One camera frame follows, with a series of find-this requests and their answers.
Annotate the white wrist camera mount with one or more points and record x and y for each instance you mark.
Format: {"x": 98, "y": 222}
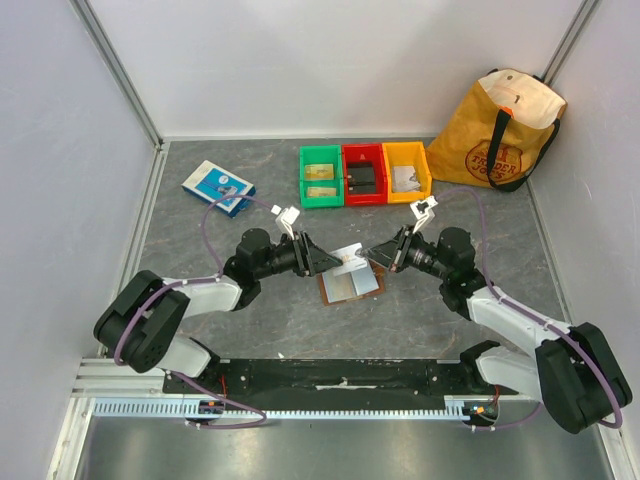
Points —
{"x": 285, "y": 219}
{"x": 423, "y": 211}

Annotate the silver VIP card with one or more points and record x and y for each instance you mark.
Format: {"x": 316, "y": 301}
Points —
{"x": 351, "y": 259}

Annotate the yellow Trader Joe's tote bag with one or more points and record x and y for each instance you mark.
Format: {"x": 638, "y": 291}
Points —
{"x": 499, "y": 133}

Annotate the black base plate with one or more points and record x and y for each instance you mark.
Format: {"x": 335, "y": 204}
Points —
{"x": 343, "y": 384}

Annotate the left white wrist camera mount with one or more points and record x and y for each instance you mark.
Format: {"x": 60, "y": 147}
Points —
{"x": 285, "y": 219}

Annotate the blue and white box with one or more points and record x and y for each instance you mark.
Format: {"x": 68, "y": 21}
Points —
{"x": 210, "y": 182}

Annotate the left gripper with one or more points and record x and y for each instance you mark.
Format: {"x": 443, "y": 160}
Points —
{"x": 311, "y": 258}

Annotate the black cards in red bin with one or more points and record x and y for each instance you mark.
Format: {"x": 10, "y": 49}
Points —
{"x": 361, "y": 178}

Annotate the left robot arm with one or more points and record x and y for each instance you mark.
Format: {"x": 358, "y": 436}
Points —
{"x": 140, "y": 327}

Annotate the slotted cable duct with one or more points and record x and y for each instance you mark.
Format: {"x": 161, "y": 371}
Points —
{"x": 201, "y": 408}

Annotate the aluminium frame rail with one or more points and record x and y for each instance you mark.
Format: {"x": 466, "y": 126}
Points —
{"x": 102, "y": 378}

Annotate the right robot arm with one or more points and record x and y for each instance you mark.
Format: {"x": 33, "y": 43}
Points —
{"x": 570, "y": 370}

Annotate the silver card in yellow bin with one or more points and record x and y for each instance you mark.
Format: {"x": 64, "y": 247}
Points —
{"x": 405, "y": 179}

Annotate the red plastic bin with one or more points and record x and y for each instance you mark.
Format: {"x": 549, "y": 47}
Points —
{"x": 372, "y": 152}

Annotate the green plastic bin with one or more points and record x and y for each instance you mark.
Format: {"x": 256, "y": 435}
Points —
{"x": 321, "y": 155}

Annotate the gold card lower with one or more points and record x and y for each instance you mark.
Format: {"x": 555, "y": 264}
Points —
{"x": 317, "y": 192}

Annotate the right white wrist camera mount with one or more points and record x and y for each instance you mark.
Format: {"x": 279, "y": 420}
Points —
{"x": 423, "y": 211}

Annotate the gold card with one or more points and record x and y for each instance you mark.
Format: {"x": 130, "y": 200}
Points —
{"x": 319, "y": 172}
{"x": 317, "y": 192}

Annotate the gold card upper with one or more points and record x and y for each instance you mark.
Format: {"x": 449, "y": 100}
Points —
{"x": 319, "y": 172}

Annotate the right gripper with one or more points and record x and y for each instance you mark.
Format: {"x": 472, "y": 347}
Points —
{"x": 400, "y": 250}

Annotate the brown leather card holder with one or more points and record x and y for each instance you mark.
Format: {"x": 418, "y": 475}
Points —
{"x": 356, "y": 285}

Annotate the yellow plastic bin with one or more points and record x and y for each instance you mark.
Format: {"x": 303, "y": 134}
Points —
{"x": 407, "y": 153}

